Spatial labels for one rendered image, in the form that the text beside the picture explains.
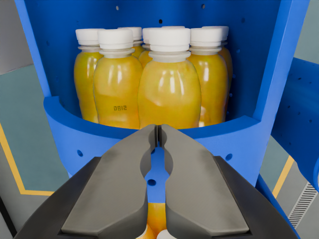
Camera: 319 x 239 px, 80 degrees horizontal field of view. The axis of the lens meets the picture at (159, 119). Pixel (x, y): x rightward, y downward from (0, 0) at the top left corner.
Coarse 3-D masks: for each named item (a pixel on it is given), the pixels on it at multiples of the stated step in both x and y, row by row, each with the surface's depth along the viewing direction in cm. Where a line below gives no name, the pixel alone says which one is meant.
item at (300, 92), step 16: (304, 64) 61; (288, 80) 58; (304, 80) 53; (288, 96) 54; (304, 96) 49; (288, 112) 52; (304, 112) 47; (272, 128) 58; (288, 128) 51; (304, 128) 46; (288, 144) 51; (304, 144) 45; (304, 160) 45; (304, 176) 49
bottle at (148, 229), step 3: (147, 225) 38; (147, 228) 37; (150, 228) 39; (144, 231) 36; (147, 231) 37; (150, 231) 38; (144, 234) 37; (147, 234) 37; (150, 234) 38; (153, 234) 39; (138, 237) 35; (141, 237) 36; (144, 237) 36; (147, 237) 37; (150, 237) 37; (153, 237) 38
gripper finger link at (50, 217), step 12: (96, 156) 10; (84, 168) 9; (72, 180) 8; (84, 180) 8; (60, 192) 8; (72, 192) 8; (48, 204) 7; (60, 204) 7; (72, 204) 7; (36, 216) 7; (48, 216) 7; (60, 216) 7; (24, 228) 6; (36, 228) 6; (48, 228) 6; (60, 228) 6
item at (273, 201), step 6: (258, 180) 91; (258, 186) 107; (264, 186) 89; (264, 192) 85; (270, 192) 88; (270, 198) 82; (276, 204) 80; (282, 210) 81; (282, 216) 75; (288, 222) 74
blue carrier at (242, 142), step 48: (48, 0) 23; (96, 0) 30; (144, 0) 33; (192, 0) 32; (240, 0) 28; (288, 0) 12; (48, 48) 23; (240, 48) 29; (288, 48) 14; (48, 96) 22; (240, 96) 31; (96, 144) 15; (240, 144) 16
